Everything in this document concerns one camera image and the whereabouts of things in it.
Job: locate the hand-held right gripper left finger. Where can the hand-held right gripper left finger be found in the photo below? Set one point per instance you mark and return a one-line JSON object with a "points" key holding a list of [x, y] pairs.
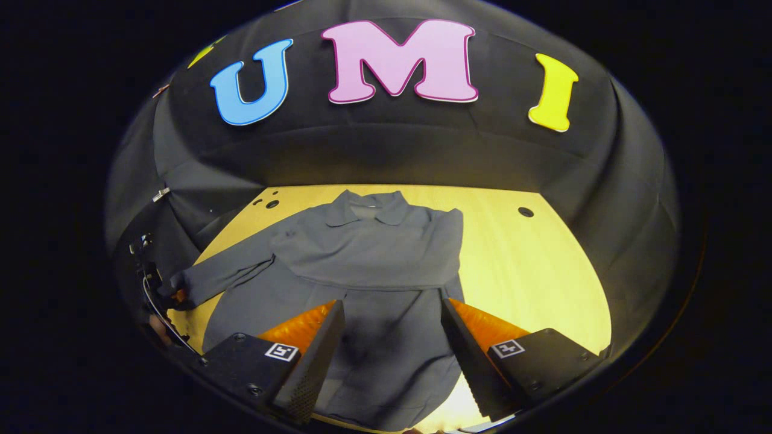
{"points": [[316, 367]]}

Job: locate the copper backdrop clip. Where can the copper backdrop clip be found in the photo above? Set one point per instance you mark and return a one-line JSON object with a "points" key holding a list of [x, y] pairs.
{"points": [[160, 90]]}

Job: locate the black backdrop cloth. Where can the black backdrop cloth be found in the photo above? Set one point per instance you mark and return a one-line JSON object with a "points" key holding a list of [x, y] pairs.
{"points": [[386, 150]]}

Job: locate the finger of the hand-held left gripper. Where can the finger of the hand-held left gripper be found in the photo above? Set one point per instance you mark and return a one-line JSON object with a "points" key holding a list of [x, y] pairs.
{"points": [[178, 296]]}

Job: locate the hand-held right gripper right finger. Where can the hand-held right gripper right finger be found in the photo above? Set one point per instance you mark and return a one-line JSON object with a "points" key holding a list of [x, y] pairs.
{"points": [[470, 367]]}

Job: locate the grey collared shirt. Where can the grey collared shirt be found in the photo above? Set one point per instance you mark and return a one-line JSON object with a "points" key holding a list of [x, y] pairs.
{"points": [[374, 253]]}

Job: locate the silver backdrop clip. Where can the silver backdrop clip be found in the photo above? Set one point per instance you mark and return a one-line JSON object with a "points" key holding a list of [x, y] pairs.
{"points": [[161, 194]]}

